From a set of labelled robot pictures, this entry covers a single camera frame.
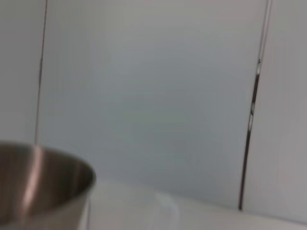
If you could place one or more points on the large stainless steel bowl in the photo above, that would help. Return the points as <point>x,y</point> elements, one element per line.
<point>36,187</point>

